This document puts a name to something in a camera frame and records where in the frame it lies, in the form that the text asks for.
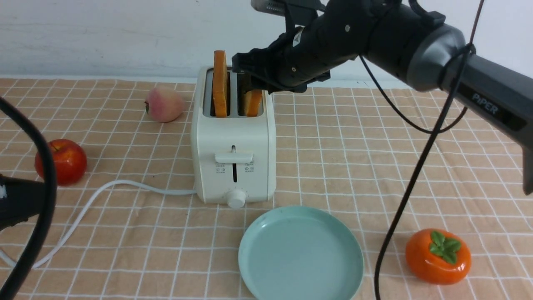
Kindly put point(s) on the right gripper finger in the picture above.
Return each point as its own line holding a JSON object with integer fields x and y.
{"x": 246, "y": 85}

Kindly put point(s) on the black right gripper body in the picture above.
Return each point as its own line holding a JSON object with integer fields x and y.
{"x": 307, "y": 54}

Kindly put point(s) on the toast slice slot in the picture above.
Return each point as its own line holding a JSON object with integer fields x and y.
{"x": 220, "y": 84}
{"x": 252, "y": 102}

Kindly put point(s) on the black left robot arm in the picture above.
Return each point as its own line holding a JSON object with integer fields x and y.
{"x": 20, "y": 199}

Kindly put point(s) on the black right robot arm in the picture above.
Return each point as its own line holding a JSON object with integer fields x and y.
{"x": 413, "y": 45}

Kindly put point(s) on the white two-slot toaster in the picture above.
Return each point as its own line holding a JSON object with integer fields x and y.
{"x": 234, "y": 158}

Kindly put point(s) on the pink peach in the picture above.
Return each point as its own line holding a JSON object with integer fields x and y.
{"x": 164, "y": 104}

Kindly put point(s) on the light blue plate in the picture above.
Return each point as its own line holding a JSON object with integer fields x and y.
{"x": 300, "y": 253}

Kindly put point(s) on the beige checkered tablecloth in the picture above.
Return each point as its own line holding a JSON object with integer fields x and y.
{"x": 339, "y": 149}

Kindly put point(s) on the red apple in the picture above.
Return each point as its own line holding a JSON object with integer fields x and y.
{"x": 70, "y": 161}

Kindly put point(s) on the orange persimmon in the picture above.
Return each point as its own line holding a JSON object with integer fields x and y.
{"x": 438, "y": 257}

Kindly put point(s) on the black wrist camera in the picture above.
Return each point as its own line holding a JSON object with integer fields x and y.
{"x": 295, "y": 12}

